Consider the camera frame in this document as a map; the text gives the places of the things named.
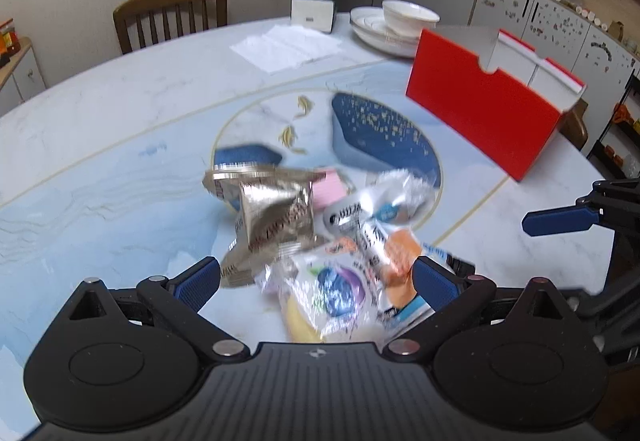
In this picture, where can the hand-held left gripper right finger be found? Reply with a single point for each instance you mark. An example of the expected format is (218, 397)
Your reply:
(432, 286)

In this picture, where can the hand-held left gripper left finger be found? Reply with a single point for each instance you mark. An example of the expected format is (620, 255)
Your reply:
(197, 282)

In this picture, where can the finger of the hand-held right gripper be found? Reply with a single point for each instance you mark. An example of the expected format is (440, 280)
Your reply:
(555, 220)
(605, 305)

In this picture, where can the clear bag of white pellets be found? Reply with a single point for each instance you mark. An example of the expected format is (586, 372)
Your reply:
(407, 191)

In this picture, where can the gold foil snack packet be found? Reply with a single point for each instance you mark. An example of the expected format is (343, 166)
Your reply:
(272, 216)

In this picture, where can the clear packet purple print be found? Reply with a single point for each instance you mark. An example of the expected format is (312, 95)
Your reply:
(332, 291)

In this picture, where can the red cardboard box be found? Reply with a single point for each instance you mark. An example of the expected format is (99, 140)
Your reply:
(480, 121)

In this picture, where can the marble patterned desktop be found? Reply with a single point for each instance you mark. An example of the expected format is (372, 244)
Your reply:
(100, 146)

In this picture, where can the wooden chair behind box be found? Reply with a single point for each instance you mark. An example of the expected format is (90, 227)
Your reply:
(575, 126)

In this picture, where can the pink ribbed soap dish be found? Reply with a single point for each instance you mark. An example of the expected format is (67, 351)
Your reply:
(327, 186)

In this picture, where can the white cabinet with stickers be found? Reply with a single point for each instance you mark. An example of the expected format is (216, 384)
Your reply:
(555, 26)

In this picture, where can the white gold-rimmed bowl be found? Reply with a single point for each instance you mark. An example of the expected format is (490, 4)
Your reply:
(410, 18)

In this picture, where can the white paper napkins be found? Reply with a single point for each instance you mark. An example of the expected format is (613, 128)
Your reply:
(287, 46)

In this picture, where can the stack of white plates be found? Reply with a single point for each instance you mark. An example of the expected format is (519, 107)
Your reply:
(375, 33)

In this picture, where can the brown wooden chair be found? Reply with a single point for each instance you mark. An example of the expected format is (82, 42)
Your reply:
(165, 16)

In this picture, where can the small wooden side cabinet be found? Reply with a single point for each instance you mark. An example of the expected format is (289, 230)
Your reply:
(22, 76)

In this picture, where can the white green tissue box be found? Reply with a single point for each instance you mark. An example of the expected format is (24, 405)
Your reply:
(312, 8)

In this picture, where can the red sauce bottles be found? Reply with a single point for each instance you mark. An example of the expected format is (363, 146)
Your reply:
(7, 38)

